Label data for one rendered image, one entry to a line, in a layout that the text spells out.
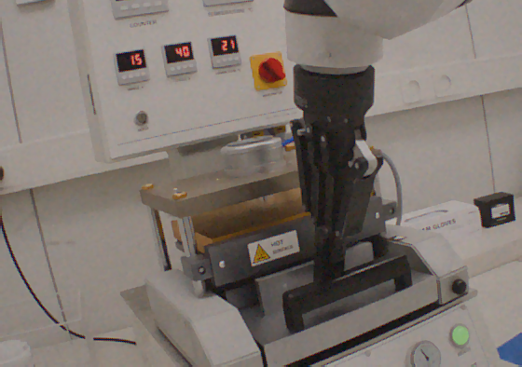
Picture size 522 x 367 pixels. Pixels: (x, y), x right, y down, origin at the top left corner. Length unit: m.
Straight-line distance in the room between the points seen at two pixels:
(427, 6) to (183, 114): 0.54
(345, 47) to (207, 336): 0.30
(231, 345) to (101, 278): 0.79
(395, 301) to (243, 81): 0.42
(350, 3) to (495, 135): 1.33
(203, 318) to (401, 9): 0.36
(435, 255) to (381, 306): 0.11
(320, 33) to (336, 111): 0.07
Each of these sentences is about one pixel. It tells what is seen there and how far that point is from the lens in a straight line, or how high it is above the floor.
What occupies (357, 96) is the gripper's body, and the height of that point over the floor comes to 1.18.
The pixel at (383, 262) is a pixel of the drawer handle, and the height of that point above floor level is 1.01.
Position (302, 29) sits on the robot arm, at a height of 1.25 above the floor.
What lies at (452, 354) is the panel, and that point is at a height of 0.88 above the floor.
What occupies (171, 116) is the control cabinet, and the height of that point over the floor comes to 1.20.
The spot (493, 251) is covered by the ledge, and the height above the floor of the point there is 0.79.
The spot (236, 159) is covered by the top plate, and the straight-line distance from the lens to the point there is 0.69.
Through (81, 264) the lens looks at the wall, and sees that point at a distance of 1.31.
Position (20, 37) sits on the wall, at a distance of 1.30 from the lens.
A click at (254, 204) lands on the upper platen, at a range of 0.72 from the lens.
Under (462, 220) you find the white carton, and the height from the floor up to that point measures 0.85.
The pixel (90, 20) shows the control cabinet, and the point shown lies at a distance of 0.82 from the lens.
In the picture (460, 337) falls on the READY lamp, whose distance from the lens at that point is 0.67.
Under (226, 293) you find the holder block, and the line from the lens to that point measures 0.64.
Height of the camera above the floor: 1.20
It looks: 7 degrees down
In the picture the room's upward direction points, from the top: 11 degrees counter-clockwise
